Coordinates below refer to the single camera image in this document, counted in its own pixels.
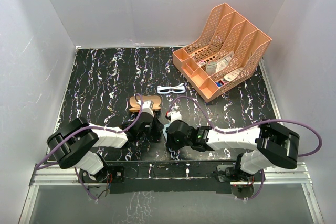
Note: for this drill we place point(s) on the light blue cleaning cloth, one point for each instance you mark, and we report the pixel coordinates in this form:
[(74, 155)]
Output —
[(173, 153)]

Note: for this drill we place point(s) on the grey folded pouch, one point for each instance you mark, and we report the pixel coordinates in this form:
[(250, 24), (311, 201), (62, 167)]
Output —
[(211, 68)]

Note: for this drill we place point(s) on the aluminium frame rail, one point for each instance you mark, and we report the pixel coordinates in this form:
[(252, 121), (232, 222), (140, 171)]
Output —
[(52, 174)]

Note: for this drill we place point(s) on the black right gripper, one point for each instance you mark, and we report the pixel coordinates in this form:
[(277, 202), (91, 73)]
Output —
[(170, 144)]

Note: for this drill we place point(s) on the peach plastic desk organizer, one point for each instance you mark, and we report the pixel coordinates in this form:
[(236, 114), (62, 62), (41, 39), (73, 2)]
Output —
[(229, 39)]

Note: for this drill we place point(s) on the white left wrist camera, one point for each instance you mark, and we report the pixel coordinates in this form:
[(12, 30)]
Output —
[(147, 107)]

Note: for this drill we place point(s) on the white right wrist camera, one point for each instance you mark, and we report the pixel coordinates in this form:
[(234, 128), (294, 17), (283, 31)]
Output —
[(173, 116)]

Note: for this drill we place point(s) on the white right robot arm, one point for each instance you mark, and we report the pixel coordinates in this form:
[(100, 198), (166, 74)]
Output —
[(267, 145)]

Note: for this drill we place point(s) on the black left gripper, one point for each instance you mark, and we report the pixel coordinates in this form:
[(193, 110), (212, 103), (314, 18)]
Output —
[(158, 127)]

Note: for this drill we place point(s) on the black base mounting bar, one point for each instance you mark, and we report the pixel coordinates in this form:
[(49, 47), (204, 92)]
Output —
[(117, 184)]

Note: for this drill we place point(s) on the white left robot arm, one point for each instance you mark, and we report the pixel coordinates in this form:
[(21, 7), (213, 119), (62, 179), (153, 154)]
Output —
[(76, 152)]

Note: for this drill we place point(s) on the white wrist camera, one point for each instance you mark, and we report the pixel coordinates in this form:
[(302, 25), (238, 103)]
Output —
[(173, 116), (147, 107)]

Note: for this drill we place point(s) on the red and blue small items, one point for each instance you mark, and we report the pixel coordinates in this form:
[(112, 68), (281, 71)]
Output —
[(220, 83)]

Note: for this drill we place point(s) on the white round disc item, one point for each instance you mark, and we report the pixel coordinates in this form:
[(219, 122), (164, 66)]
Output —
[(232, 75)]

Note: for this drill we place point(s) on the white sunglasses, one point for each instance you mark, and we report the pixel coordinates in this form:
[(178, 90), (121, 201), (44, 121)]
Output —
[(178, 89)]

